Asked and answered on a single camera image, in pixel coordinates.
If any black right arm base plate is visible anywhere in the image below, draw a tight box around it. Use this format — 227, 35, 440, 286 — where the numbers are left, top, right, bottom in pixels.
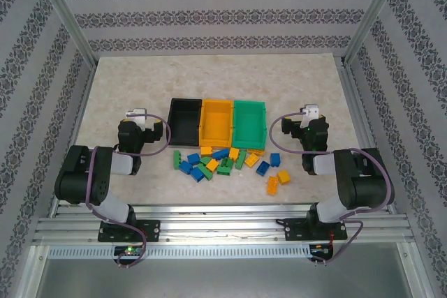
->
284, 217, 349, 242

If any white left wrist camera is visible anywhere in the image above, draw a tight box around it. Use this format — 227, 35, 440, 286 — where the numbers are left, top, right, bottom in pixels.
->
124, 107, 148, 126

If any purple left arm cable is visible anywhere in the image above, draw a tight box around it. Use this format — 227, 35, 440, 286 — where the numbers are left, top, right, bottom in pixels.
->
85, 111, 172, 269

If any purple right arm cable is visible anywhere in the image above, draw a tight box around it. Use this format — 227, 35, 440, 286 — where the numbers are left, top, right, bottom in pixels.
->
267, 111, 396, 267

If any green plastic bin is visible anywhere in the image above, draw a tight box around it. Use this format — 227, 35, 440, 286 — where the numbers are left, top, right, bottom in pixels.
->
232, 100, 268, 149

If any grey metal panel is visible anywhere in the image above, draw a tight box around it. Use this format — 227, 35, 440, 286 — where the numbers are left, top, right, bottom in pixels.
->
19, 244, 432, 298

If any yellow plastic bin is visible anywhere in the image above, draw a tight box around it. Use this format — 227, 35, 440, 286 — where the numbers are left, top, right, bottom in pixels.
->
199, 98, 235, 148

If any aluminium mounting rail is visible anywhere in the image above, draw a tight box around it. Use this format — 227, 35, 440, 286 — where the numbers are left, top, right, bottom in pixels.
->
33, 202, 417, 244

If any aluminium frame post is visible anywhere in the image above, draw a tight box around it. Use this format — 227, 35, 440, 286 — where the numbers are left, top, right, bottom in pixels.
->
28, 0, 98, 67
341, 0, 409, 65

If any black plastic bin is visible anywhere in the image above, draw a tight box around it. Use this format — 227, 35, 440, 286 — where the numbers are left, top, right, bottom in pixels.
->
167, 97, 204, 147

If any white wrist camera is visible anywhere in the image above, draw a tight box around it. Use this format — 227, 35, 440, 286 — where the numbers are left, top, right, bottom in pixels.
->
302, 104, 321, 127
124, 107, 148, 126

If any circuit board with green light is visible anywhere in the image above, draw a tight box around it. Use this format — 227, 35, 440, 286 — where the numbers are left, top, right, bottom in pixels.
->
114, 246, 145, 257

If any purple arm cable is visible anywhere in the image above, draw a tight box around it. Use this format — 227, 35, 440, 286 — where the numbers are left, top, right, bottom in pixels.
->
267, 111, 396, 267
85, 111, 172, 269

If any aluminium side rail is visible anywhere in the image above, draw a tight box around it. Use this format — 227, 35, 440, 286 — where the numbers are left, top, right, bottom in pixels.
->
337, 62, 397, 214
48, 64, 97, 217

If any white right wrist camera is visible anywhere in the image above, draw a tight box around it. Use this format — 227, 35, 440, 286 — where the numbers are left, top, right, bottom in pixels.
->
302, 104, 321, 127

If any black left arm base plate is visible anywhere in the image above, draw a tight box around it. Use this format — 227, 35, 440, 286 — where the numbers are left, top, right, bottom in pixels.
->
98, 219, 161, 243

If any slotted grey cable duct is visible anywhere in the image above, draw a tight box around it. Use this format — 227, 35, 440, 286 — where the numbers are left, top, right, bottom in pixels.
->
47, 244, 312, 259

